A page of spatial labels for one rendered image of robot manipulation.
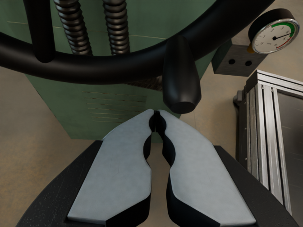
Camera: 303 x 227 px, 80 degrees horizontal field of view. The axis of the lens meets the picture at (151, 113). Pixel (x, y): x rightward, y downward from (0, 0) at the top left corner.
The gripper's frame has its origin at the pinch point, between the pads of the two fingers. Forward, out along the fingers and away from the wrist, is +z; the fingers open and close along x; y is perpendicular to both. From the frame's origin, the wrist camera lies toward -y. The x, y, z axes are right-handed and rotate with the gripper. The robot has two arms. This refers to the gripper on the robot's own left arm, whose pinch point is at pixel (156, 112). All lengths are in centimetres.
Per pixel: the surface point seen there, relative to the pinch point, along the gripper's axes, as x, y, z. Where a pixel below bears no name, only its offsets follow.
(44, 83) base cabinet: -27.5, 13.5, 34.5
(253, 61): 20.2, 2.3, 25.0
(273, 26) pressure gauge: 17.1, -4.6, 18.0
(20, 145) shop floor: -54, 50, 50
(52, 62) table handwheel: -9.2, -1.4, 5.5
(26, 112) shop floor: -57, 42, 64
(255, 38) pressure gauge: 15.5, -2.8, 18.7
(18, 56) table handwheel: -11.7, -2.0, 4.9
